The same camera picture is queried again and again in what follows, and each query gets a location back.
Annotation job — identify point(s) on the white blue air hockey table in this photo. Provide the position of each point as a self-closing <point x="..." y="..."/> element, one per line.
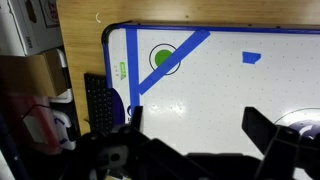
<point x="216" y="100"/>

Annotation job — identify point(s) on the blue tape strip crossing circle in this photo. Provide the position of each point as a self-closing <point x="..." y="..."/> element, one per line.
<point x="173" y="60"/>

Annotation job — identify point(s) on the brown cardboard box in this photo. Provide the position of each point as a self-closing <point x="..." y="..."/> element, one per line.
<point x="30" y="75"/>

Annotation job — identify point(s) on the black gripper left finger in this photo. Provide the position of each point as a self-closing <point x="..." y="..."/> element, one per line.
<point x="137" y="117"/>

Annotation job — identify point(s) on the white printed cardboard box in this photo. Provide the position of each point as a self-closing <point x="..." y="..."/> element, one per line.
<point x="30" y="23"/>

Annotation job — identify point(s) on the long blue tape strip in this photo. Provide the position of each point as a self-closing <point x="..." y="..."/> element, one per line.
<point x="132" y="66"/>

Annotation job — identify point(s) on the red plastic bin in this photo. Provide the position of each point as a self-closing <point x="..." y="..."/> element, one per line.
<point x="23" y="123"/>

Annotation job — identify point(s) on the white plastic device blue marks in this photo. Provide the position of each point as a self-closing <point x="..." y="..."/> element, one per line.
<point x="63" y="128"/>

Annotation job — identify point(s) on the small blue tape piece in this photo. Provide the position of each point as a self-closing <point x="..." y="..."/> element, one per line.
<point x="250" y="57"/>

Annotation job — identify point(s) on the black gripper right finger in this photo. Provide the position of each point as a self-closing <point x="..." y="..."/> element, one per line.
<point x="258" y="128"/>

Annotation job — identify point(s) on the black computer keyboard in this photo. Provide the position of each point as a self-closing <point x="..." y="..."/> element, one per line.
<point x="98" y="103"/>

